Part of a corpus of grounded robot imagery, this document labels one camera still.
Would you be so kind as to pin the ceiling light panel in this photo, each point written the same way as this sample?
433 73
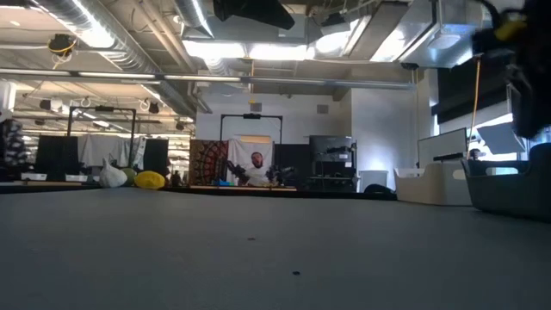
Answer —
280 51
215 48

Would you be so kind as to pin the black partition panel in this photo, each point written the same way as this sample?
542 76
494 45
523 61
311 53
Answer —
156 153
56 150

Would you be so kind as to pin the silver spiral air duct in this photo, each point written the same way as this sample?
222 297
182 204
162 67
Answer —
129 51

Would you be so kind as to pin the green lime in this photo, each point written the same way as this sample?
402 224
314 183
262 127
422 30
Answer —
130 174

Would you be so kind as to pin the white plastic basket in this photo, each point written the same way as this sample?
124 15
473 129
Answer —
430 189

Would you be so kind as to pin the patterned wall tapestry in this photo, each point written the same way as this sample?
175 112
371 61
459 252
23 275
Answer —
208 159

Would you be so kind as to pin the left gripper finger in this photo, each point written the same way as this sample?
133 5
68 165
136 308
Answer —
254 10

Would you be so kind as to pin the yellow lemon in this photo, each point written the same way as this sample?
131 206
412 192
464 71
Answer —
511 26
148 180

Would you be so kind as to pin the grey wall vent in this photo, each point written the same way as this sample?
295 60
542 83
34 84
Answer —
323 109

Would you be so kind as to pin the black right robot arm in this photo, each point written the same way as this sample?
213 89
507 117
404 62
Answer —
542 13

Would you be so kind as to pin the person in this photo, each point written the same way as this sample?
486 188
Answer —
13 142
257 168

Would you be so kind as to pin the grey tilted panel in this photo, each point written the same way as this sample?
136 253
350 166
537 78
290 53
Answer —
501 138

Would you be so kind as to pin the black computer monitor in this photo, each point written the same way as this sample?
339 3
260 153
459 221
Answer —
331 148

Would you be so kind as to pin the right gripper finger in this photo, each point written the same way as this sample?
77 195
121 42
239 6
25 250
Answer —
534 112

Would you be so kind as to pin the black distant robot arm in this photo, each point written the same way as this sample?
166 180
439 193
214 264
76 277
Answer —
280 175

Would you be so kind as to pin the white display screen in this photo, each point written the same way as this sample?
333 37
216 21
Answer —
443 144

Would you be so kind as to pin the grey horizontal ceiling pipe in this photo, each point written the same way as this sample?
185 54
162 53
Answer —
193 78

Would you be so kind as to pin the green-grey plastic basket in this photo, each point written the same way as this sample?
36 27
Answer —
503 196

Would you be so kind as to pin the black window blind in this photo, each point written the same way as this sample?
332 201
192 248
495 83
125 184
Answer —
456 94

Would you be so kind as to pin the white garlic bulb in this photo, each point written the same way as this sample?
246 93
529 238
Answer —
111 176

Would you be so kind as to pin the white hanging sheet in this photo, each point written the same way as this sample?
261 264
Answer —
97 148

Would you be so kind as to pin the white cloth backdrop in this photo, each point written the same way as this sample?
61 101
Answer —
237 150

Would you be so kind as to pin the black metal rig frame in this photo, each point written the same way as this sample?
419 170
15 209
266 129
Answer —
251 115
101 109

